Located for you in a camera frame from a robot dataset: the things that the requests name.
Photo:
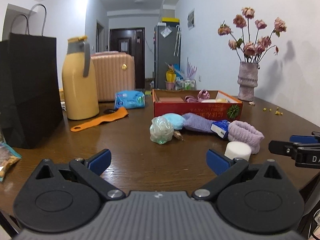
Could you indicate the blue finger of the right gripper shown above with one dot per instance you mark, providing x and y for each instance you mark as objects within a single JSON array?
[{"x": 304, "y": 139}]

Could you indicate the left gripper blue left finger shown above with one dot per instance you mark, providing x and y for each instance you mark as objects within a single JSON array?
[{"x": 99, "y": 162}]

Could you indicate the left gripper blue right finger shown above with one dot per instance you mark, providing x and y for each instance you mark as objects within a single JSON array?
[{"x": 218, "y": 163}]

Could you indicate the white foam roll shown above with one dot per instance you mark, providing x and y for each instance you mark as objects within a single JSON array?
[{"x": 237, "y": 149}]

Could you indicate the blue tissue packet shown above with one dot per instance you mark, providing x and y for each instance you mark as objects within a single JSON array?
[{"x": 220, "y": 128}]

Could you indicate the lavender fluffy headband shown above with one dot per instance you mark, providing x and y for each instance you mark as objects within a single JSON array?
[{"x": 244, "y": 132}]

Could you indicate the purple woven cloth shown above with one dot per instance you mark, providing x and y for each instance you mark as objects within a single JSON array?
[{"x": 196, "y": 123}]

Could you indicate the light blue plush puff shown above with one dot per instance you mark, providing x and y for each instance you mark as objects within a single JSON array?
[{"x": 176, "y": 120}]

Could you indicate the white yellow plush toy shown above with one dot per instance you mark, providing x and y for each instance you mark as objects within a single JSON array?
[{"x": 221, "y": 100}]

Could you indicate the iridescent mesh bath pouf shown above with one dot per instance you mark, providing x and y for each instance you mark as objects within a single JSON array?
[{"x": 161, "y": 130}]

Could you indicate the pink satin bow scrunchie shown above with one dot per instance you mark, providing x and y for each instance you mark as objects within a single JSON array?
[{"x": 201, "y": 96}]

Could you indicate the pink layered sponge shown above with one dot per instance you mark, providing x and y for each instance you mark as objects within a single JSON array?
[{"x": 171, "y": 99}]

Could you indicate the orange plastic shoehorn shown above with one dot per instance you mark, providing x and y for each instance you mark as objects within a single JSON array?
[{"x": 117, "y": 115}]

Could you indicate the red cardboard box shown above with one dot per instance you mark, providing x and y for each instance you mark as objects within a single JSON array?
[{"x": 212, "y": 111}]

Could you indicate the blue wet wipes pack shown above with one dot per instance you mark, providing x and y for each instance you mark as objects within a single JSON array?
[{"x": 130, "y": 99}]

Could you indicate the yellow thermos jug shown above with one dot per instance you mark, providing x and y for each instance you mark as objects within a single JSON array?
[{"x": 79, "y": 81}]

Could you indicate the pink textured vase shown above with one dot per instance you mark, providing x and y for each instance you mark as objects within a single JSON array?
[{"x": 247, "y": 80}]

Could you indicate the snack packet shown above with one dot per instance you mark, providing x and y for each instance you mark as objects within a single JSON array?
[{"x": 8, "y": 157}]

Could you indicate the black paper shopping bag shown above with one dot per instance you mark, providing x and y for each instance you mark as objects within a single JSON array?
[{"x": 30, "y": 100}]

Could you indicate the pink ribbed suitcase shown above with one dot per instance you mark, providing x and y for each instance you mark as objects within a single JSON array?
[{"x": 115, "y": 72}]

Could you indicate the yellow bucket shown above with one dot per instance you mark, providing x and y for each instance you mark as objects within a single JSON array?
[{"x": 170, "y": 76}]

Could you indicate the dried pink roses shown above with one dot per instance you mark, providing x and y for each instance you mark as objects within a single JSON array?
[{"x": 245, "y": 36}]

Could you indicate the grey refrigerator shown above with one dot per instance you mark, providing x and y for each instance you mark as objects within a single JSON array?
[{"x": 165, "y": 53}]

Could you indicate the yellow box on refrigerator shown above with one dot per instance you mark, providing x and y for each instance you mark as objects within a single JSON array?
[{"x": 169, "y": 19}]

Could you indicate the wire storage rack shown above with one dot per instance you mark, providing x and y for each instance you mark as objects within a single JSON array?
[{"x": 185, "y": 84}]

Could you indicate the wall electrical panel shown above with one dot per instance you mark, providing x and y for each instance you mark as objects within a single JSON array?
[{"x": 191, "y": 19}]

